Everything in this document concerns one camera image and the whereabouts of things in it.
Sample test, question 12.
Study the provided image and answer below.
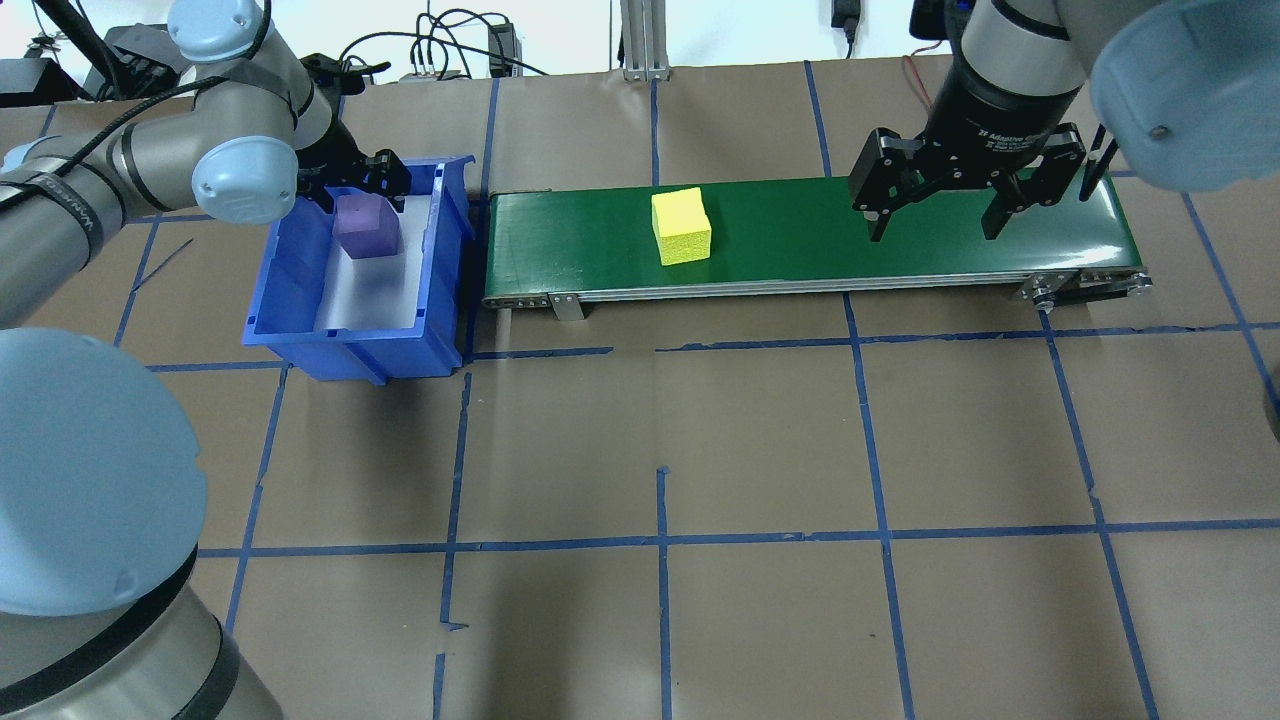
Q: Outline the purple foam cube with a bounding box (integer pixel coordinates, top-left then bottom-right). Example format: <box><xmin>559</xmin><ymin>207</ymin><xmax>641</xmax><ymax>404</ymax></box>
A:
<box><xmin>332</xmin><ymin>193</ymin><xmax>403</xmax><ymax>262</ymax></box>

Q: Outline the yellow foam cube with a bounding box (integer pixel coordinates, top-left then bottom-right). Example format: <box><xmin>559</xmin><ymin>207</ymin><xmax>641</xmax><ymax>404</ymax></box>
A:
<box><xmin>651</xmin><ymin>186</ymin><xmax>714</xmax><ymax>268</ymax></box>

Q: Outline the green conveyor belt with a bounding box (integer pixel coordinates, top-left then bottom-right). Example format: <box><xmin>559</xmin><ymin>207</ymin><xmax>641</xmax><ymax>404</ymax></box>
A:
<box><xmin>482</xmin><ymin>165</ymin><xmax>1154</xmax><ymax>324</ymax></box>

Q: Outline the white foam pad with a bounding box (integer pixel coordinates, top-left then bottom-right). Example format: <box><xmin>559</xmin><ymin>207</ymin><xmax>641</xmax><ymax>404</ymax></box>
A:
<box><xmin>315</xmin><ymin>190</ymin><xmax>434</xmax><ymax>334</ymax></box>

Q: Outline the blue plastic storage bin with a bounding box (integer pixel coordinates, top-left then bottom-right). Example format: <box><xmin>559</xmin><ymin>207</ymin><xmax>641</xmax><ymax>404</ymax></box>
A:
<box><xmin>242</xmin><ymin>155</ymin><xmax>477</xmax><ymax>387</ymax></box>

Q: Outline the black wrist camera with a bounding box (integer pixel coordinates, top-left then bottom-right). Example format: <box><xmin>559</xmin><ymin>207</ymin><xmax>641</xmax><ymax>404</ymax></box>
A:
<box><xmin>300</xmin><ymin>52</ymin><xmax>393</xmax><ymax>101</ymax></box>
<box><xmin>908</xmin><ymin>0</ymin><xmax>961</xmax><ymax>43</ymax></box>

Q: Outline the thin red wire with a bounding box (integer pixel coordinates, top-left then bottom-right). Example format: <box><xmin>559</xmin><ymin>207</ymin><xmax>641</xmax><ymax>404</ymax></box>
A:
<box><xmin>902</xmin><ymin>52</ymin><xmax>939</xmax><ymax>113</ymax></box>

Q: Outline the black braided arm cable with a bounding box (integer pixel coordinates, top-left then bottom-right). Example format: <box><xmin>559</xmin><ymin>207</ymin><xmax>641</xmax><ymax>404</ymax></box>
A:
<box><xmin>0</xmin><ymin>0</ymin><xmax>276</xmax><ymax>186</ymax></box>

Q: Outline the aluminium extrusion post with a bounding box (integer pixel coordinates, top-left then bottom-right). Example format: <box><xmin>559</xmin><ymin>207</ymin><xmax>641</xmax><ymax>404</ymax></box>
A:
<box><xmin>618</xmin><ymin>0</ymin><xmax>674</xmax><ymax>83</ymax></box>

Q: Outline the black camera stand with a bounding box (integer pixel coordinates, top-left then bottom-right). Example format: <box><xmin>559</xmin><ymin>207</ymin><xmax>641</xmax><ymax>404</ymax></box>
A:
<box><xmin>0</xmin><ymin>0</ymin><xmax>131</xmax><ymax>107</ymax></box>

